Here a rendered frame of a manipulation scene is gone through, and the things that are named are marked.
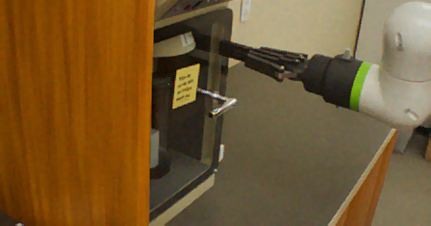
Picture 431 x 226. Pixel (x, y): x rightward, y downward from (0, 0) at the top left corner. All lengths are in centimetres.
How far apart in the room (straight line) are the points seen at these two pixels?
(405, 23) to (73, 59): 51
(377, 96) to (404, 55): 10
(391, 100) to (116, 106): 45
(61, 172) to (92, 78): 23
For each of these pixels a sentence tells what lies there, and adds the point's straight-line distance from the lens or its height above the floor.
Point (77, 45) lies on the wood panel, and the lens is 76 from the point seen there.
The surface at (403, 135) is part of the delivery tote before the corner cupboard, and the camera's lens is 359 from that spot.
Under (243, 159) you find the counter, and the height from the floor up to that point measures 94.
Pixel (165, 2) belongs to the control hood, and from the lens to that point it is 74.
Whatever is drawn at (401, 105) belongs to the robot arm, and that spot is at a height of 132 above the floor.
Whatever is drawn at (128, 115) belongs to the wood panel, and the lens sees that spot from 73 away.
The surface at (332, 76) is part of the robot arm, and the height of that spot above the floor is 133.
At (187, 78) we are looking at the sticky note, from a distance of 94.
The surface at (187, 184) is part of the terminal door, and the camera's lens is 108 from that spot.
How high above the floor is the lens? 163
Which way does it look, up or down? 25 degrees down
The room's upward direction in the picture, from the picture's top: 5 degrees clockwise
